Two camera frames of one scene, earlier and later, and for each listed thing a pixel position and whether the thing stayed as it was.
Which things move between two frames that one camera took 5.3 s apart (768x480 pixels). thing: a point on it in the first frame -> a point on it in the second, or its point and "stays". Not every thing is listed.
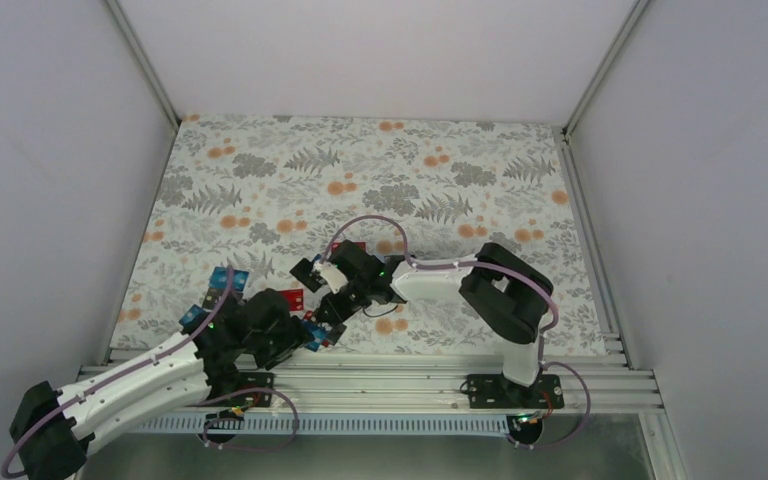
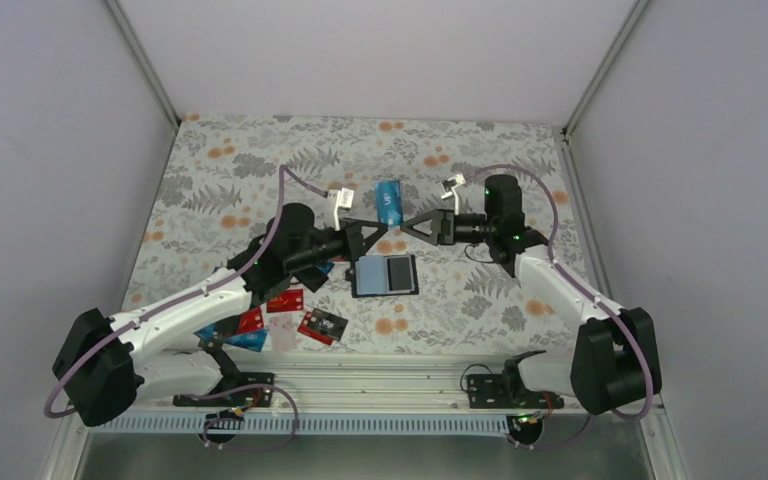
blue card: (318, 333) -> (389, 198)
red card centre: (295, 298) stays
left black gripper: (292, 338) -> (353, 245)
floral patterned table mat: (261, 194) stays
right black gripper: (340, 314) -> (443, 232)
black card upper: (311, 279) stays
